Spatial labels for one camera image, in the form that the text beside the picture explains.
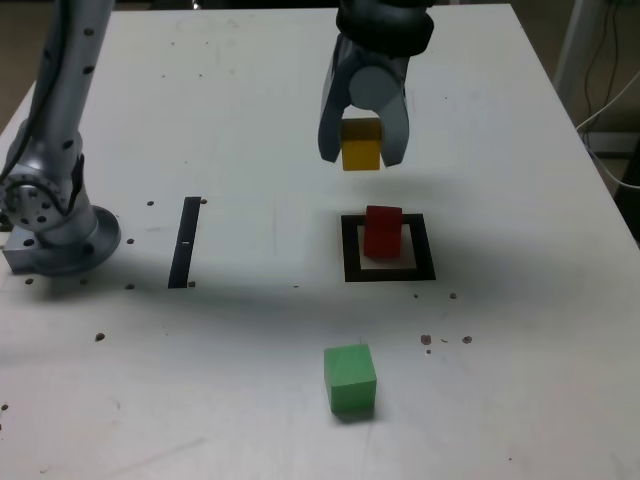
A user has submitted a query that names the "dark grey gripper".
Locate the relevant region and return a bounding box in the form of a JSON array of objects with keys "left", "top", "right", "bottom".
[{"left": 317, "top": 33, "right": 413, "bottom": 169}]

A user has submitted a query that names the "yellow cube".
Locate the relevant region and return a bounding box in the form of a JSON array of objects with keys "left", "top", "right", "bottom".
[{"left": 339, "top": 118, "right": 385, "bottom": 172}]

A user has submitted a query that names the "red cube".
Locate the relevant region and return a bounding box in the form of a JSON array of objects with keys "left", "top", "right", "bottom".
[{"left": 362, "top": 204, "right": 404, "bottom": 261}]

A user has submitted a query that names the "green cube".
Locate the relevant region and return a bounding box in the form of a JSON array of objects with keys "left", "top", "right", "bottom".
[{"left": 323, "top": 343, "right": 378, "bottom": 417}]

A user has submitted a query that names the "black tape square outline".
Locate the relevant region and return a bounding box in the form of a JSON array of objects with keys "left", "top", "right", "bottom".
[{"left": 340, "top": 213, "right": 437, "bottom": 283}]

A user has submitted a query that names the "black tape strip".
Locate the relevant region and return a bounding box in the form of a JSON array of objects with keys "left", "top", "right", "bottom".
[{"left": 167, "top": 196, "right": 202, "bottom": 290}]

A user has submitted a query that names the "white cable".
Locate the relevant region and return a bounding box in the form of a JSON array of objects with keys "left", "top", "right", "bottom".
[{"left": 577, "top": 69, "right": 640, "bottom": 190}]

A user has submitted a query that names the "white metal post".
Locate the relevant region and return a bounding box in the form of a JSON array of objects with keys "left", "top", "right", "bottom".
[{"left": 552, "top": 0, "right": 609, "bottom": 119}]

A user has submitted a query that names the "thin black cable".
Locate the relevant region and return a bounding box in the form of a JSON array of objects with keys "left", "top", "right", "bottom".
[{"left": 583, "top": 0, "right": 624, "bottom": 119}]

